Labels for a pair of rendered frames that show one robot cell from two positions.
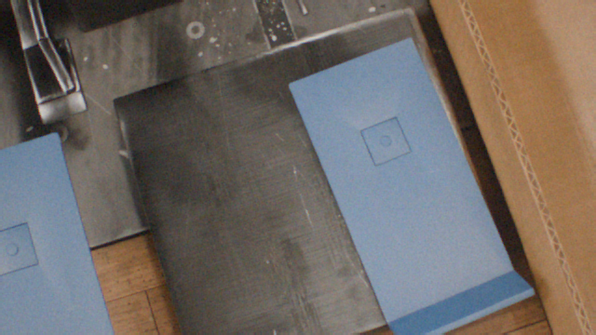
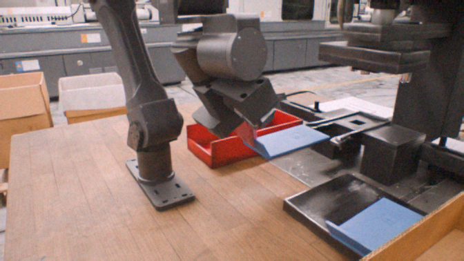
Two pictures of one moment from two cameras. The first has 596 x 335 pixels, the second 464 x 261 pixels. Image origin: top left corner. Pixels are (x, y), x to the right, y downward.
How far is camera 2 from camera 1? 0.47 m
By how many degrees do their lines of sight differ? 63
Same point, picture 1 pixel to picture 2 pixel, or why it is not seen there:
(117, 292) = (297, 190)
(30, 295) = (287, 139)
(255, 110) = (369, 195)
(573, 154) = not seen: outside the picture
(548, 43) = not seen: outside the picture
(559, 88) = not seen: outside the picture
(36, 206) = (309, 137)
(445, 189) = (387, 235)
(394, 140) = (391, 221)
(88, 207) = (316, 182)
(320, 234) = (346, 213)
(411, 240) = (362, 230)
